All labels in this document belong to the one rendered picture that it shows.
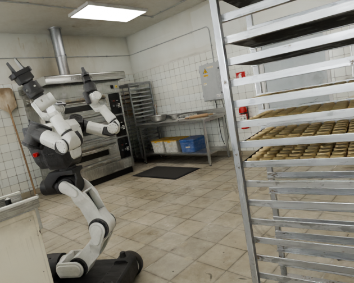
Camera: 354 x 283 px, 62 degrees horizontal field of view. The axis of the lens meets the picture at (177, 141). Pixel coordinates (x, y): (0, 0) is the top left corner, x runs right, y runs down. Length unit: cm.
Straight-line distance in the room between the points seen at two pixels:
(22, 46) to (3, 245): 505
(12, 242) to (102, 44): 599
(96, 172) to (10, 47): 276
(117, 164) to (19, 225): 422
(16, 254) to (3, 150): 434
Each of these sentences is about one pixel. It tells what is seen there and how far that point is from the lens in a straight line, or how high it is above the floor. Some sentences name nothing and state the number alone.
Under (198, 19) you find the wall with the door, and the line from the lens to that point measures 624.
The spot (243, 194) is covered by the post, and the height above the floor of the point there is 83.
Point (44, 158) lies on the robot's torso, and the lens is 207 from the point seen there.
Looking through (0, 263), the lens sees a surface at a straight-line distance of 188.
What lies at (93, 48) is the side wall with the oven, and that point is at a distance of 721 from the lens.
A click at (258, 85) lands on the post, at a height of 129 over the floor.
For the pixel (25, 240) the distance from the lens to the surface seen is 188.
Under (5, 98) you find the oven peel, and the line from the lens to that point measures 615.
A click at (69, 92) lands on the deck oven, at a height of 173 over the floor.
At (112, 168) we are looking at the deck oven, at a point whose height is 22.
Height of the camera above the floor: 130
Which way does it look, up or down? 8 degrees down
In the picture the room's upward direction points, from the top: 10 degrees counter-clockwise
